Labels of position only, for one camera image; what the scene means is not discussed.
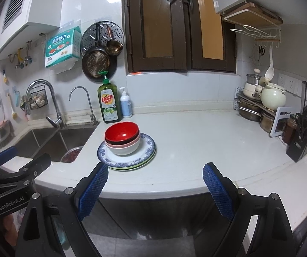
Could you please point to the person's left hand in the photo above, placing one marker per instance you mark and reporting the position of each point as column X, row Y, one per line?
column 10, row 226

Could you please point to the wall water valve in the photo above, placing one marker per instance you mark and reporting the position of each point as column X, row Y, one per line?
column 16, row 57
column 29, row 56

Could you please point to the small steel pot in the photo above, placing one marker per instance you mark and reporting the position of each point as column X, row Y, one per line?
column 267, row 121

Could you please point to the red sink strainer basket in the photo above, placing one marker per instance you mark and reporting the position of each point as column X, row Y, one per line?
column 73, row 155

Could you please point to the large steel pot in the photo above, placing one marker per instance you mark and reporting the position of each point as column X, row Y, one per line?
column 248, row 111

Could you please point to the round steel steamer tray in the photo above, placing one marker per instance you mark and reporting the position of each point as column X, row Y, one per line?
column 116, row 30

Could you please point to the green plate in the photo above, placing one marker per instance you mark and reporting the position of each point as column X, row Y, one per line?
column 132, row 168

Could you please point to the brass ladle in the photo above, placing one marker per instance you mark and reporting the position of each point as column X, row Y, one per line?
column 114, row 47

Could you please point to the cream ceramic pot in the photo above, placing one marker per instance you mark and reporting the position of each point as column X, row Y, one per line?
column 272, row 96

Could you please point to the cream saucepan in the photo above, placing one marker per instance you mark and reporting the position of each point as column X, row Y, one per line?
column 251, row 92

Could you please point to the black frying pan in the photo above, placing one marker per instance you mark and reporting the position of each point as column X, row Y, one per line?
column 96, row 64

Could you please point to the white plastic ladle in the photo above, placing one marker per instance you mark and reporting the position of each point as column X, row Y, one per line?
column 269, row 72

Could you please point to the kitchen paper towel pack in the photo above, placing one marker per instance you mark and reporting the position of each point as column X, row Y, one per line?
column 62, row 48

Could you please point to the white wall socket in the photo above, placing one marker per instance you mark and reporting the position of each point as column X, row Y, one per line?
column 294, row 85
column 283, row 80

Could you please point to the black kitchen shears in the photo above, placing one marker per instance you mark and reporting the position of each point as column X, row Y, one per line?
column 301, row 121

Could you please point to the black knife block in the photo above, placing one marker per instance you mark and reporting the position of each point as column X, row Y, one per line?
column 301, row 144

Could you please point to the wooden cutting board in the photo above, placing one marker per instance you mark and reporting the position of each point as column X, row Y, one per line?
column 252, row 16

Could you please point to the hanging small scissors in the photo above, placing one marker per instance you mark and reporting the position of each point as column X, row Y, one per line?
column 261, row 50

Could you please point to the red and black bowl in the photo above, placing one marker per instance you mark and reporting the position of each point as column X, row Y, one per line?
column 121, row 131

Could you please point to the pink bowl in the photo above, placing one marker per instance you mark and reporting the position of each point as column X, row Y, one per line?
column 137, row 140

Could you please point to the slim chrome faucet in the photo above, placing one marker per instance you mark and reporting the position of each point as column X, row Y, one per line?
column 90, row 107

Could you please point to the glass jar of sauce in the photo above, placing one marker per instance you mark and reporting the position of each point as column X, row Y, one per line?
column 289, row 131

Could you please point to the blue pump lotion bottle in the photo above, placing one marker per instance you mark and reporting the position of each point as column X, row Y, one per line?
column 126, row 107

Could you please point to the hanging dish brush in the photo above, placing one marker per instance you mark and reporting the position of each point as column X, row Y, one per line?
column 13, row 112

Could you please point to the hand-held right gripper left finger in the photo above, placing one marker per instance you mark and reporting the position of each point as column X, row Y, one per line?
column 93, row 190

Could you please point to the blue-patterned white plate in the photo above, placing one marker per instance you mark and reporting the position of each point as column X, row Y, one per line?
column 121, row 160

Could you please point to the brown wooden window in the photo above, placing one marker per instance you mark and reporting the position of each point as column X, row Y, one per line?
column 180, row 32

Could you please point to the steel steamer with glass lid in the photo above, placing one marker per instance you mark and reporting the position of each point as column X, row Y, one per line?
column 252, row 79

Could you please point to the large chrome faucet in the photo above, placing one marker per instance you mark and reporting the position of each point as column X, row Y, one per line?
column 57, row 112

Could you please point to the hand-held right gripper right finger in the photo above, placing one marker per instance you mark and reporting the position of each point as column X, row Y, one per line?
column 217, row 190

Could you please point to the white vented wall cabinet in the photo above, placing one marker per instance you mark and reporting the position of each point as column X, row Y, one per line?
column 30, row 10

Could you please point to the steel kitchen sink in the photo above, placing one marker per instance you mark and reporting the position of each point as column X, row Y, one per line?
column 49, row 142

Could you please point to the green dish soap bottle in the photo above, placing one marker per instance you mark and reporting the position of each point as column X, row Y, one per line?
column 110, row 104

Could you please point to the white pot rack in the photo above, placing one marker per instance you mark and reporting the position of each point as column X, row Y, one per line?
column 282, row 123

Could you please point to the white bowl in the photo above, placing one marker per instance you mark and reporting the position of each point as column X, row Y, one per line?
column 124, row 150

